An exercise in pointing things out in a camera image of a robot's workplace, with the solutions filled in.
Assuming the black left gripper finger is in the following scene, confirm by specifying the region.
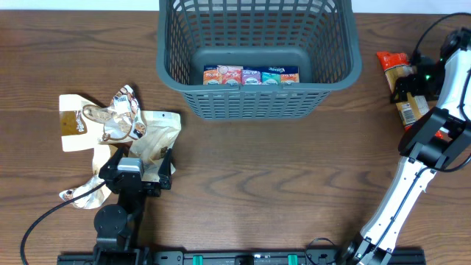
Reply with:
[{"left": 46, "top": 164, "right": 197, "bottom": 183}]
[
  {"left": 157, "top": 149, "right": 172, "bottom": 190},
  {"left": 99, "top": 147, "right": 124, "bottom": 176}
]

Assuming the orange pasta bag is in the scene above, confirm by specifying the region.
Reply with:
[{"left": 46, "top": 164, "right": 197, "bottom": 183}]
[{"left": 376, "top": 52, "right": 430, "bottom": 131}]

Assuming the multicolour tissue pack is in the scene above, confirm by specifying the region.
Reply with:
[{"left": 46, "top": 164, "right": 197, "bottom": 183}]
[{"left": 202, "top": 65, "right": 300, "bottom": 85}]

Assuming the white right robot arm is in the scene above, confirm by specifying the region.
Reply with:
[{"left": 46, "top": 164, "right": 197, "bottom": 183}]
[{"left": 288, "top": 28, "right": 470, "bottom": 265}]

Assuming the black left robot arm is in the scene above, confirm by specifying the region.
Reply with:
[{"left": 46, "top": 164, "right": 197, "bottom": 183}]
[{"left": 92, "top": 147, "right": 161, "bottom": 265}]

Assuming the brown white bottom snack bag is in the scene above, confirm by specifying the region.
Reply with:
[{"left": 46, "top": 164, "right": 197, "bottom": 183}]
[{"left": 59, "top": 145, "right": 117, "bottom": 210}]

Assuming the beige crumpled snack pouch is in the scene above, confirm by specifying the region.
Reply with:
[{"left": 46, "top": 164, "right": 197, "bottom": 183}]
[{"left": 129, "top": 110, "right": 182, "bottom": 183}]

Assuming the beige pantry snack pouch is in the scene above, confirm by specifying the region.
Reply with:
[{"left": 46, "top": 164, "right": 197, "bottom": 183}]
[{"left": 59, "top": 94, "right": 126, "bottom": 152}]

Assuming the clear cookie snack bag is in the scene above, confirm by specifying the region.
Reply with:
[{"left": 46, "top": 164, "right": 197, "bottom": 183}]
[{"left": 82, "top": 85, "right": 147, "bottom": 143}]

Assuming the grey plastic basket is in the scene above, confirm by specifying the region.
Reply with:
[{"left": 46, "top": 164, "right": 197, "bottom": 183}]
[{"left": 156, "top": 0, "right": 361, "bottom": 120}]

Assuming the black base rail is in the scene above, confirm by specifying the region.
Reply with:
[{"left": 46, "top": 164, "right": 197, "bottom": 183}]
[{"left": 57, "top": 247, "right": 427, "bottom": 265}]

